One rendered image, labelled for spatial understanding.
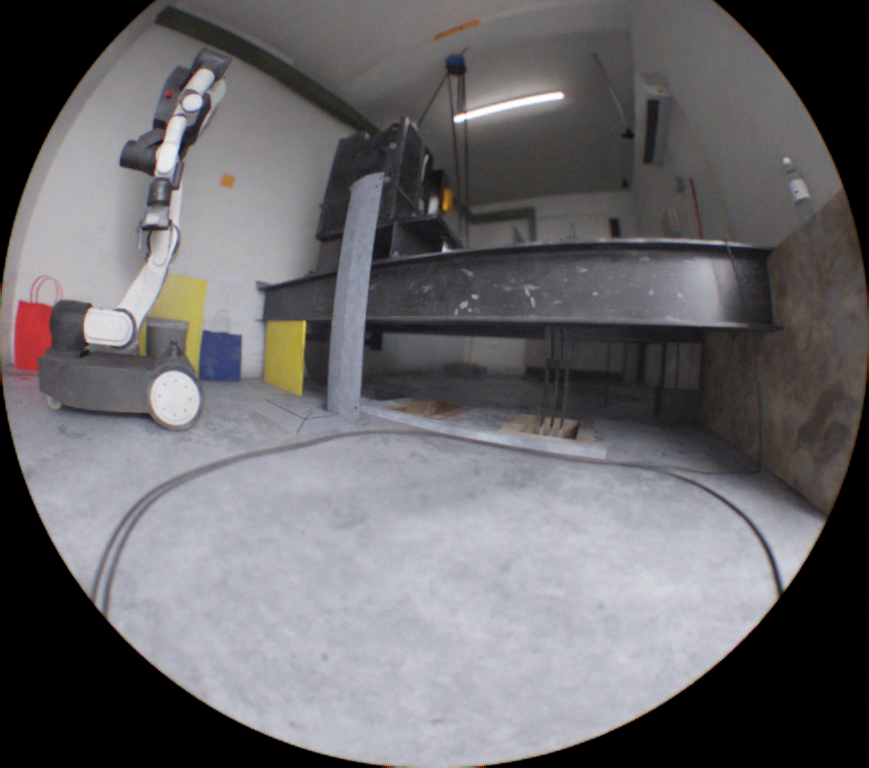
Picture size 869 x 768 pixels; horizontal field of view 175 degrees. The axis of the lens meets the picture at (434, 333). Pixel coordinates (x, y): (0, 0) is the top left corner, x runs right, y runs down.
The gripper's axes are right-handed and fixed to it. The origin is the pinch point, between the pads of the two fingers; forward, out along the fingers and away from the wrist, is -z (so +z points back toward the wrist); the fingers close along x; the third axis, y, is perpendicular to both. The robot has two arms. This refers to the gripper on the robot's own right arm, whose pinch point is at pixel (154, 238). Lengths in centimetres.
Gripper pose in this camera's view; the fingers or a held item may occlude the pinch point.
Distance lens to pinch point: 104.4
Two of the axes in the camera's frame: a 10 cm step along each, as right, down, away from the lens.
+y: -8.0, -0.2, 6.0
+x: 6.0, -1.1, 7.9
